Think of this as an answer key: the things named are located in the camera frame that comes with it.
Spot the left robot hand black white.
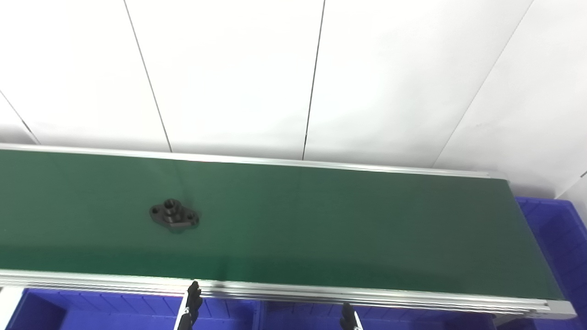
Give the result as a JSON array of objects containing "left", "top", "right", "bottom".
[{"left": 176, "top": 280, "right": 203, "bottom": 330}]

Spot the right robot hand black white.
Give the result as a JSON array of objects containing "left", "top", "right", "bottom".
[{"left": 339, "top": 302, "right": 363, "bottom": 330}]

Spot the black flanged metal part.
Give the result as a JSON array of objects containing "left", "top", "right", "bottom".
[{"left": 149, "top": 198, "right": 201, "bottom": 234}]

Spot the green conveyor belt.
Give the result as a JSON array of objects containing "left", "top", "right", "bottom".
[
  {"left": 0, "top": 143, "right": 577, "bottom": 320},
  {"left": 0, "top": 149, "right": 564, "bottom": 301}
]

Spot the blue plastic bin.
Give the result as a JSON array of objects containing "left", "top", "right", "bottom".
[
  {"left": 515, "top": 197, "right": 587, "bottom": 330},
  {"left": 5, "top": 288, "right": 260, "bottom": 330},
  {"left": 259, "top": 300, "right": 498, "bottom": 330}
]

